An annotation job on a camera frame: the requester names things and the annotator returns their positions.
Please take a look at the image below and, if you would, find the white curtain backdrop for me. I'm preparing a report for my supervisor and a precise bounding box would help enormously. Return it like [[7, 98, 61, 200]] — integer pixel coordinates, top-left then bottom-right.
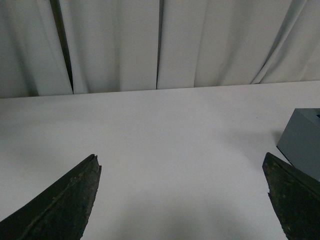
[[0, 0, 320, 98]]

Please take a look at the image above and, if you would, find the gray square base block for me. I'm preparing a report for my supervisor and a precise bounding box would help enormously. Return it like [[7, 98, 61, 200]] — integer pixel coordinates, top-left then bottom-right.
[[277, 108, 320, 181]]

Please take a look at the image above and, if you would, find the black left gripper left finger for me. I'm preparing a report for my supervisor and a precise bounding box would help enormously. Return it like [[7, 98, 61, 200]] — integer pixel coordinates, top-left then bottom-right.
[[0, 154, 102, 240]]

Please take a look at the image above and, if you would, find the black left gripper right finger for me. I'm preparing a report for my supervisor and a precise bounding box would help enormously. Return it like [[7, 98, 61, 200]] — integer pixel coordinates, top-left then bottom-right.
[[262, 152, 320, 240]]

